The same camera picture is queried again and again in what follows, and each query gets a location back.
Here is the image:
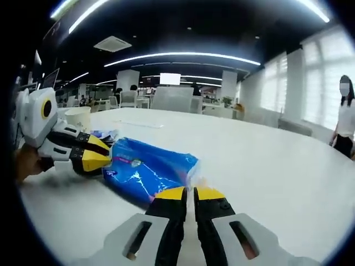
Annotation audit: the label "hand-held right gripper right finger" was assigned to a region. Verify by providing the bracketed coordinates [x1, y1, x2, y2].
[193, 186, 280, 266]

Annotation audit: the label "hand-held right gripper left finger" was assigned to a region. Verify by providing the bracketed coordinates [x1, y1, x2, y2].
[104, 186, 188, 266]

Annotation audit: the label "white paper cup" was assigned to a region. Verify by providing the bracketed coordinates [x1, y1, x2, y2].
[64, 106, 92, 132]

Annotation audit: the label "blue wet wipes packet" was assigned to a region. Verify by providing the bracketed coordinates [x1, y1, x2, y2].
[90, 129, 119, 147]

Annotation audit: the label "blue tissue pack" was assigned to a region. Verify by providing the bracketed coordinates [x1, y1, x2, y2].
[101, 137, 200, 210]

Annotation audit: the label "person's left hand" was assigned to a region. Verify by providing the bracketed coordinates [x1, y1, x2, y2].
[15, 145, 44, 184]

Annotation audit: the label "open laptop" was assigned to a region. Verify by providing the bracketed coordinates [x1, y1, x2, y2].
[43, 68, 60, 89]

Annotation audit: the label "white office chair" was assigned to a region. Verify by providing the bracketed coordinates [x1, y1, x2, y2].
[119, 90, 139, 109]

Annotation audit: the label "white column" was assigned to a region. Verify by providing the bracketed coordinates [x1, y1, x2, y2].
[221, 70, 238, 98]
[116, 70, 140, 98]

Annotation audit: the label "ceiling air conditioner vent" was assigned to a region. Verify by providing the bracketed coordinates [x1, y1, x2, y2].
[93, 35, 133, 53]

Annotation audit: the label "straight ceiling light strip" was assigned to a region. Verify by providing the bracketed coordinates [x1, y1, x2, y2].
[68, 0, 110, 34]

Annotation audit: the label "curved ceiling light strip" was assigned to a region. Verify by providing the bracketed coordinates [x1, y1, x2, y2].
[104, 52, 261, 68]

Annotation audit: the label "white window blinds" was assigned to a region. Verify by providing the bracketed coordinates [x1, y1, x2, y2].
[260, 27, 350, 131]

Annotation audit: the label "bright white wall screen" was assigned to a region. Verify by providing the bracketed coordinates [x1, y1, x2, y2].
[160, 73, 181, 86]

